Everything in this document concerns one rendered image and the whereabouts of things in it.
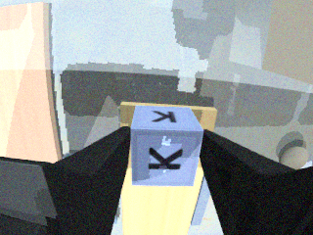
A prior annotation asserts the light blue labelled cube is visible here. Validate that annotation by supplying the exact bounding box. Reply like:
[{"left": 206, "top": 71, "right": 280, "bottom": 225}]
[{"left": 130, "top": 106, "right": 203, "bottom": 187}]

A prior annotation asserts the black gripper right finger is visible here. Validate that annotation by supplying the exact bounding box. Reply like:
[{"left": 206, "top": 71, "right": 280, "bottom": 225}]
[{"left": 200, "top": 129, "right": 313, "bottom": 235}]

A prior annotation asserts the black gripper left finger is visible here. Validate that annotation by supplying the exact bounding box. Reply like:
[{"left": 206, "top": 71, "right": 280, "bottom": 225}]
[{"left": 0, "top": 126, "right": 130, "bottom": 235}]

